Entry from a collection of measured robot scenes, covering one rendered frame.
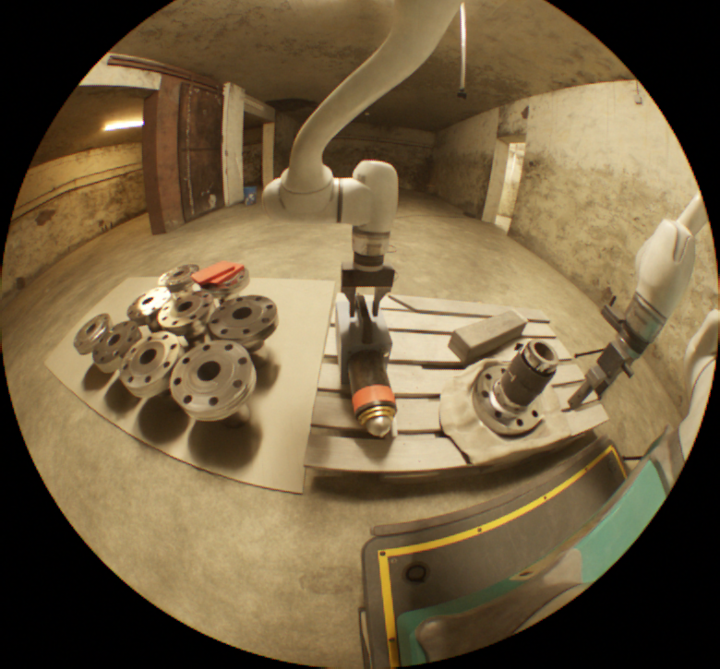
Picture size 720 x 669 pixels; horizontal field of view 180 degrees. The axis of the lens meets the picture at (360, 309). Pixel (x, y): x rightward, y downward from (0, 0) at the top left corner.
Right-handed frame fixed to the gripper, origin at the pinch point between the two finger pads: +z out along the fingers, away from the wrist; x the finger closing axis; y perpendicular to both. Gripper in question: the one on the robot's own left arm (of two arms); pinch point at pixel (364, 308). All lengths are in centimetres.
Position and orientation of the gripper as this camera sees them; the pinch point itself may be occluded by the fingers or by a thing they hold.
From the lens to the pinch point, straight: 63.6
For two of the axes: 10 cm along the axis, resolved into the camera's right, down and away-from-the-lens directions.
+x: 9.9, -0.2, 1.6
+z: -0.7, 8.2, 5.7
